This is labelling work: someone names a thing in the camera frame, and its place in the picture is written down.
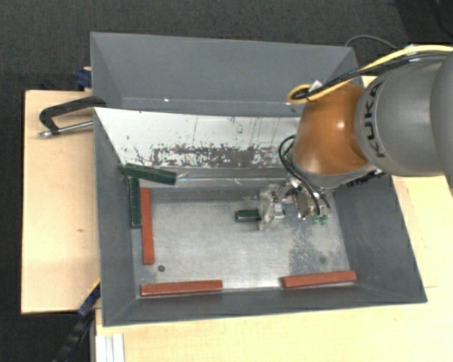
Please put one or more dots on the pale flat board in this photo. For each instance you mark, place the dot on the pale flat board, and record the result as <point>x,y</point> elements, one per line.
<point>58,202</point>

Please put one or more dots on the dark green block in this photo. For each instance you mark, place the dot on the dark green block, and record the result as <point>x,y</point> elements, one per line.
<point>151,173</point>
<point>246,215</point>
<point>135,202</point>

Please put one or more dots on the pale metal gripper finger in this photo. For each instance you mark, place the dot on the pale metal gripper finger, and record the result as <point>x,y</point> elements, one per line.
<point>269,197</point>
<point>269,221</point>

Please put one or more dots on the red-brown flat block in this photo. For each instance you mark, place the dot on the red-brown flat block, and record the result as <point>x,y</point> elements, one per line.
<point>319,279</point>
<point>181,287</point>
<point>147,226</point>

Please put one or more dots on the grey metal bin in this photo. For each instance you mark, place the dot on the grey metal bin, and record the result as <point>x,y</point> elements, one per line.
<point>219,247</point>

